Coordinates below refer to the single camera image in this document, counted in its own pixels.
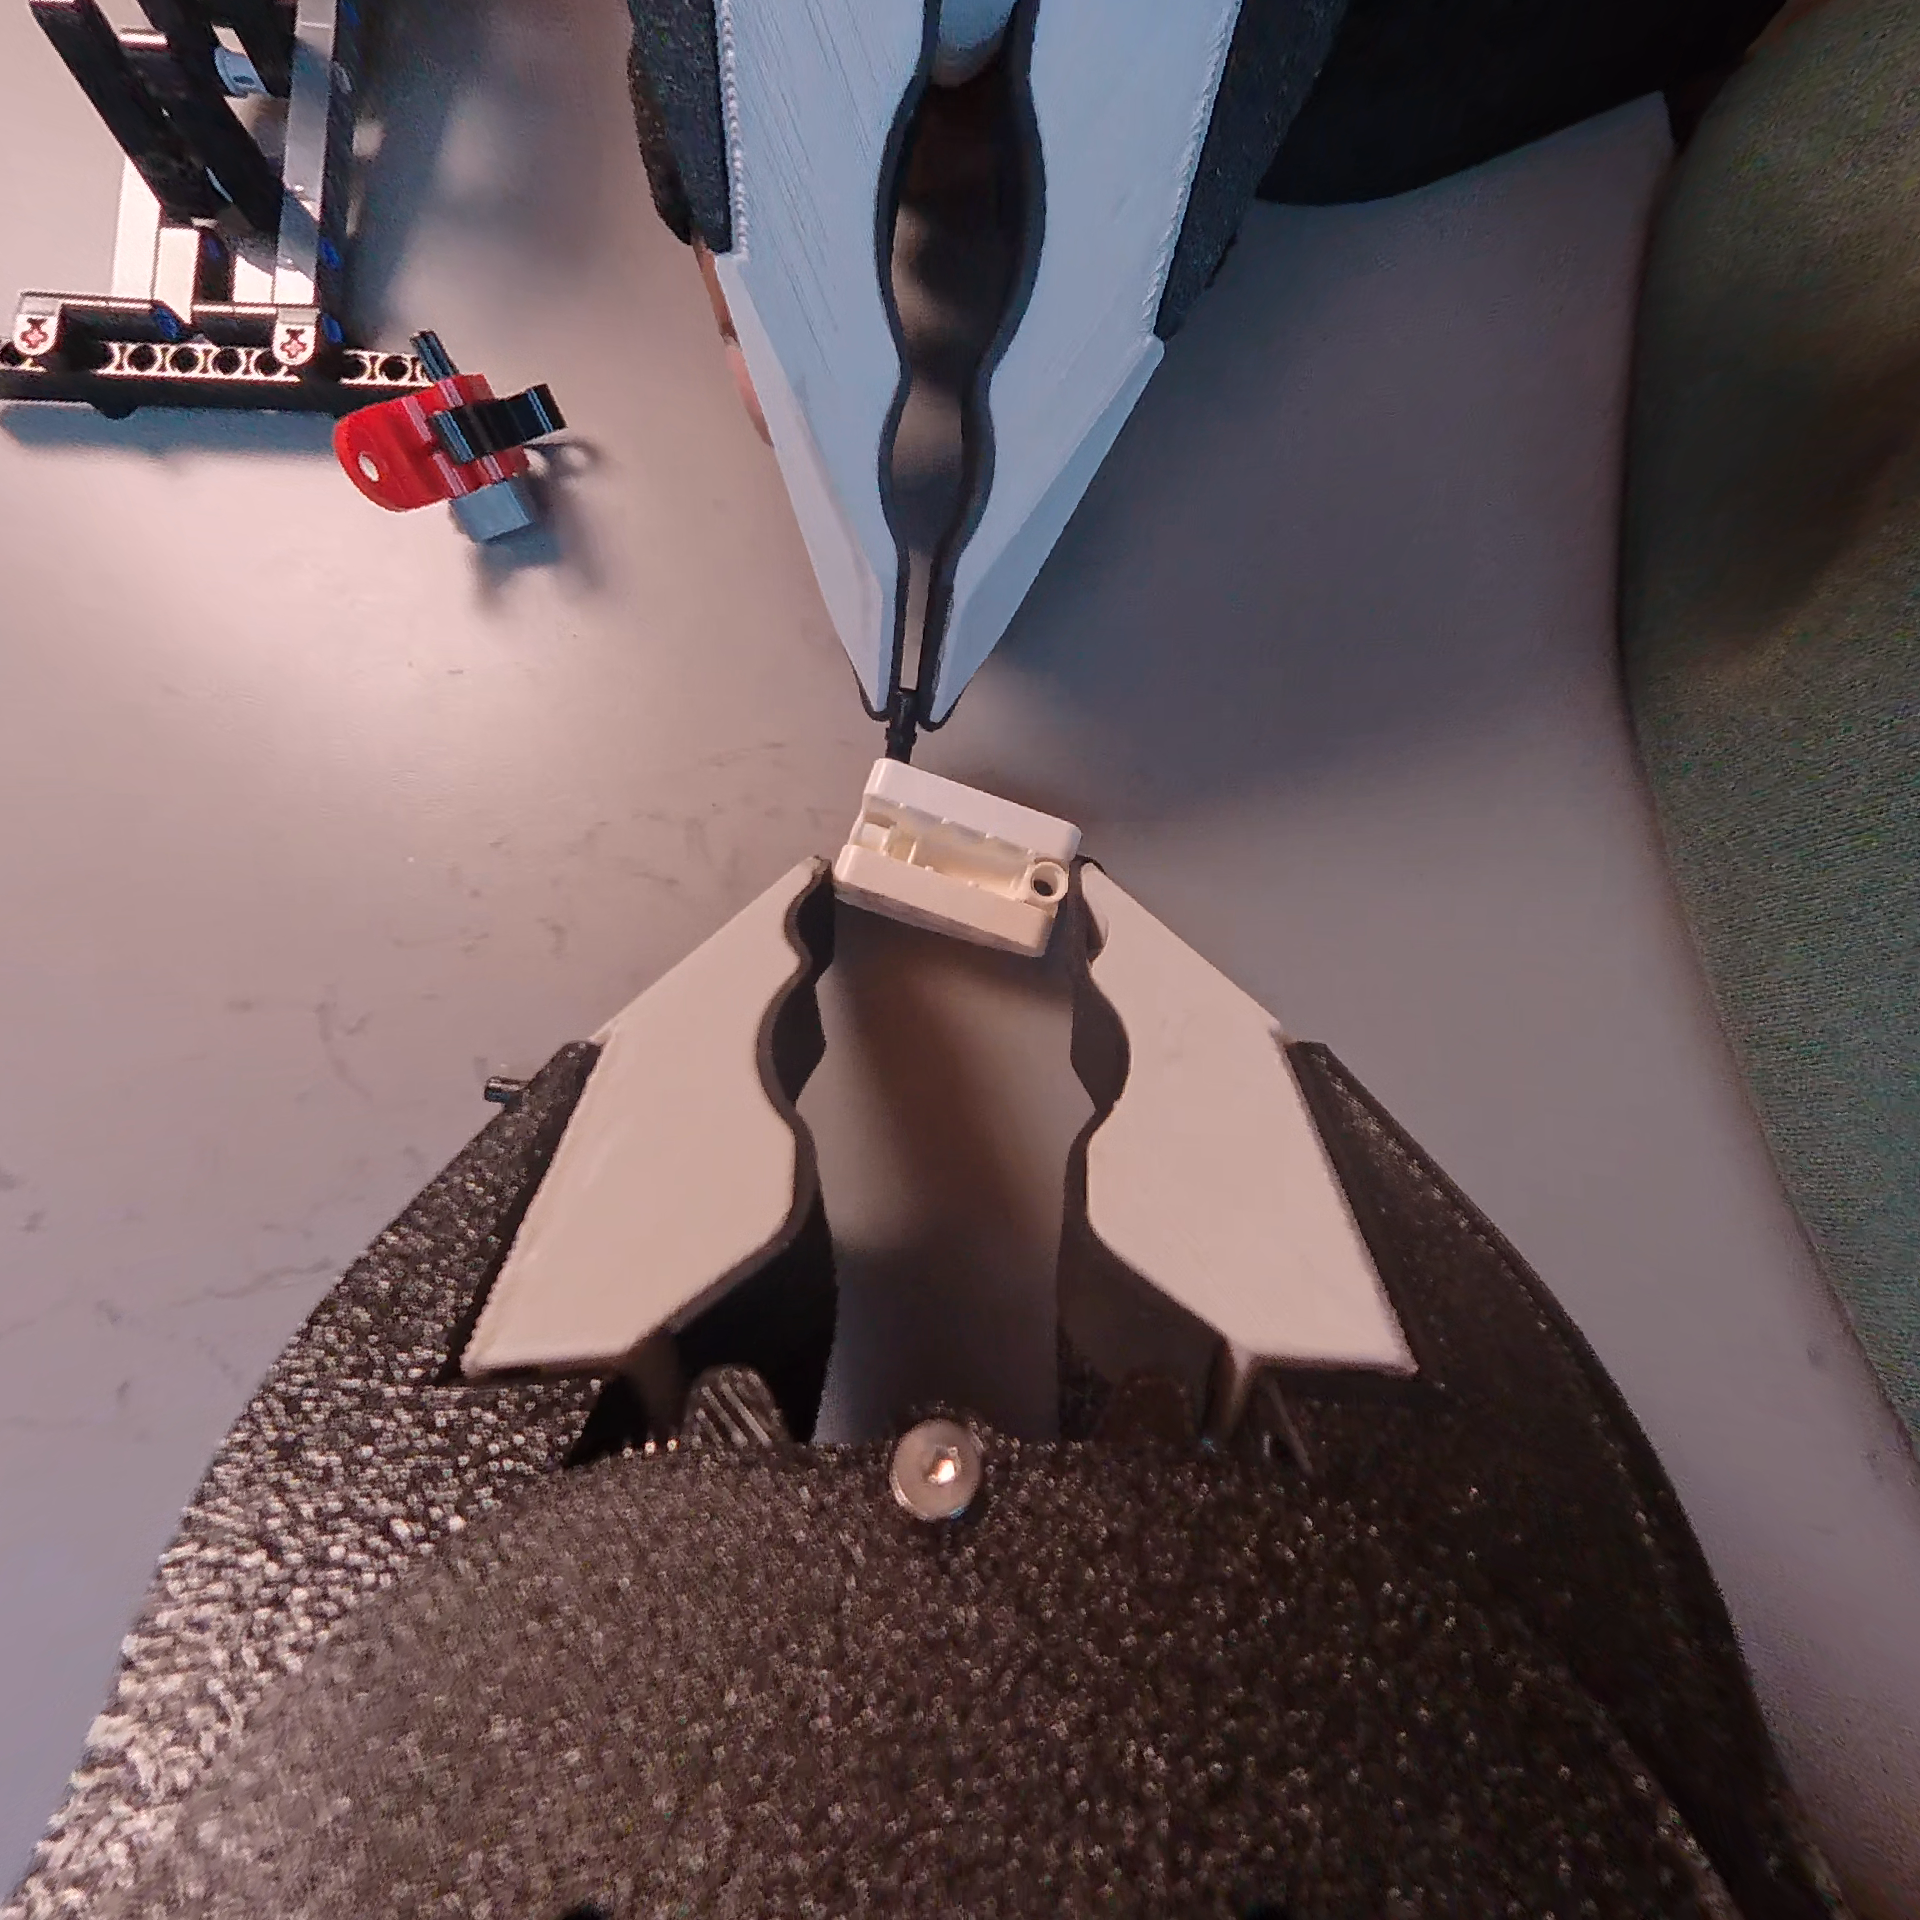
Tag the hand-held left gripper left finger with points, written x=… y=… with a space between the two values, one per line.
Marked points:
x=645 y=1201

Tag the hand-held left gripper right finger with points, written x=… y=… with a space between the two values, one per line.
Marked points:
x=1229 y=1201

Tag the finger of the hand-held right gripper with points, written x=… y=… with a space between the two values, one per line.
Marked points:
x=810 y=224
x=1109 y=224

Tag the white curved toy panel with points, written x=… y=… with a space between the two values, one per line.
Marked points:
x=930 y=901

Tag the red toy brick piece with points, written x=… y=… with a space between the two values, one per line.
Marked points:
x=390 y=450

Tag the black white toy brick model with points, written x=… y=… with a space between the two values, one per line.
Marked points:
x=165 y=134

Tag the person's right hand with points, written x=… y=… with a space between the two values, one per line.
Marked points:
x=739 y=361

